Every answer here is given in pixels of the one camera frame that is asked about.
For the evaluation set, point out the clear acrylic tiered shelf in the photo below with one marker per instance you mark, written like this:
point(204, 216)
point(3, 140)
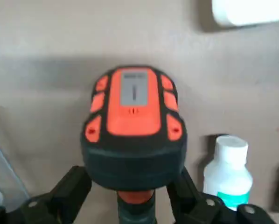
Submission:
point(4, 172)

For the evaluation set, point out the white medicine bottle green label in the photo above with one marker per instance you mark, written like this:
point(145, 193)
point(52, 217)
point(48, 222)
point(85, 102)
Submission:
point(228, 172)

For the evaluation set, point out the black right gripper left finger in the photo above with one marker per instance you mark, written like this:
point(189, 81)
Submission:
point(60, 200)

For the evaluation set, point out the white plastic pill box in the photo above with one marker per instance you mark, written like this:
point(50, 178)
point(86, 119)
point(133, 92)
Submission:
point(246, 11)

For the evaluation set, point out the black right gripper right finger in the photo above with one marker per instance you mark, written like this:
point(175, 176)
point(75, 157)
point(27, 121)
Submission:
point(188, 205)

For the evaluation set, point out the orange and black barcode scanner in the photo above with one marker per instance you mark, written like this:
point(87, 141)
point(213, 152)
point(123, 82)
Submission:
point(132, 130)

